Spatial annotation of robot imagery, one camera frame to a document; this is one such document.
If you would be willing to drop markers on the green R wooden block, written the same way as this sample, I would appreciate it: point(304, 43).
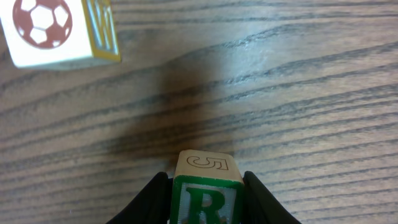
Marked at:
point(207, 188)

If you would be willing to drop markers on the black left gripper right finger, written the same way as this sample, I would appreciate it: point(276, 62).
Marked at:
point(260, 206)

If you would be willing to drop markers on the soccer ball wooden block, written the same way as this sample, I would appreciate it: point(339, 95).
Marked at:
point(60, 34)

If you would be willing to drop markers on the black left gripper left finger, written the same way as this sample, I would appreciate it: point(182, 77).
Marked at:
point(150, 206)

